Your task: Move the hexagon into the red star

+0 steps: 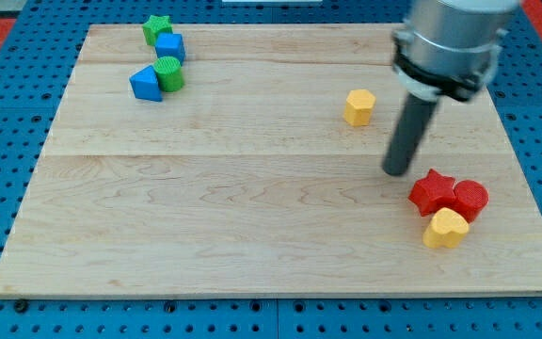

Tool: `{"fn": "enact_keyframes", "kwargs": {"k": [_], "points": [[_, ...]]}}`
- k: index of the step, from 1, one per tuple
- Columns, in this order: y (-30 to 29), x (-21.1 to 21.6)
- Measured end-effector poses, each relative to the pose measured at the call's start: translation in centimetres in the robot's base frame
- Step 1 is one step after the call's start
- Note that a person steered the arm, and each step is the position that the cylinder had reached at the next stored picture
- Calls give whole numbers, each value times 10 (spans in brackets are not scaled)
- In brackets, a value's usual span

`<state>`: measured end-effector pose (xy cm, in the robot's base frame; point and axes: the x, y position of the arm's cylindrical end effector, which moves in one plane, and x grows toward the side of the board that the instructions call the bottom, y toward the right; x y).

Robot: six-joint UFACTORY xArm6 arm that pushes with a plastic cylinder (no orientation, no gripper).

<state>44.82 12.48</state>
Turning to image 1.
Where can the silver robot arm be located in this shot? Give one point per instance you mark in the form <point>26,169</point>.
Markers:
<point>450,47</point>

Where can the yellow hexagon block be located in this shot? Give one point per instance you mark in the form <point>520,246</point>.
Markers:
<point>359,106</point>

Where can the red star block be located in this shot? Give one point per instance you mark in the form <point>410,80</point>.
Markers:
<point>432,192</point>

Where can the green star block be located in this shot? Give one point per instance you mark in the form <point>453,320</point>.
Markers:
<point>154,26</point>

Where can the wooden board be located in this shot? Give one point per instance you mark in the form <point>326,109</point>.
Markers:
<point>248,182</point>

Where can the green cylinder block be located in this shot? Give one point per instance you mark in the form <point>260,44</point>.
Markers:
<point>168,70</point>

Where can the blue triangle block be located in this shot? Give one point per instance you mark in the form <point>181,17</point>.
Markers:
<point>145,85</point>

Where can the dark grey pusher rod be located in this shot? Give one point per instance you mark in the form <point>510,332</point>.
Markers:
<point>413,121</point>

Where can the blue cube block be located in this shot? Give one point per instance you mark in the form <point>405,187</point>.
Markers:
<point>170,45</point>

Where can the yellow heart block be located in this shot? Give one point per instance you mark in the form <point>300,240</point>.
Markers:
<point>446,228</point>

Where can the red cylinder block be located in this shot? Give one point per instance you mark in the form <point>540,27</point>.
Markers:
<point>471,198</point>

